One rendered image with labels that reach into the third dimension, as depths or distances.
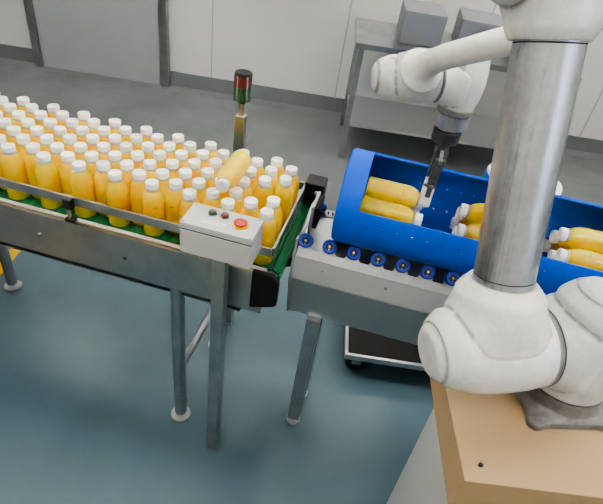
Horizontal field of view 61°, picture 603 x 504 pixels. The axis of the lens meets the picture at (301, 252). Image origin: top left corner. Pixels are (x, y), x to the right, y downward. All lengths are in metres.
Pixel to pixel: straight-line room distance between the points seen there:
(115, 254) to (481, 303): 1.18
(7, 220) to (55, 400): 0.84
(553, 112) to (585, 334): 0.38
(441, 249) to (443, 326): 0.59
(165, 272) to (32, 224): 0.46
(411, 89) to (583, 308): 0.61
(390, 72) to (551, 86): 0.53
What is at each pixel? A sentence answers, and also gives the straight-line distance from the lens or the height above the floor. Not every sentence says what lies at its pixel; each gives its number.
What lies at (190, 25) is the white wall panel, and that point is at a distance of 4.92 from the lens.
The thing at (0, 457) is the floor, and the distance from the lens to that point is 2.30.
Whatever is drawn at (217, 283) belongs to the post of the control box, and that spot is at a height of 0.89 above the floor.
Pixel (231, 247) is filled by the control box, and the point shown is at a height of 1.06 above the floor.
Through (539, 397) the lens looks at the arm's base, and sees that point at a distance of 1.11.
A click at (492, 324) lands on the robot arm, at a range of 0.88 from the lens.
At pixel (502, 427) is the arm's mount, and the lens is 1.08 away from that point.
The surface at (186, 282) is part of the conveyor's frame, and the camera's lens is 1.64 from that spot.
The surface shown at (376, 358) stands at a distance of 2.37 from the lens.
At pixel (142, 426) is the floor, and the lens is 2.25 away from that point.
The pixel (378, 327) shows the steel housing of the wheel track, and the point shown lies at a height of 0.67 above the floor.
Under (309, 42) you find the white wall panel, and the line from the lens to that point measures 4.77.
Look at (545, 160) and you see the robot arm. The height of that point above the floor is 1.58.
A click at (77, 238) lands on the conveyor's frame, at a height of 0.84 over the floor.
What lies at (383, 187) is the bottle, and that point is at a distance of 1.50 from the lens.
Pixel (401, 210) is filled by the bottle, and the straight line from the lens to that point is 1.48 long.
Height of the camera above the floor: 1.89
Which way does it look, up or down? 38 degrees down
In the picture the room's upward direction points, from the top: 9 degrees clockwise
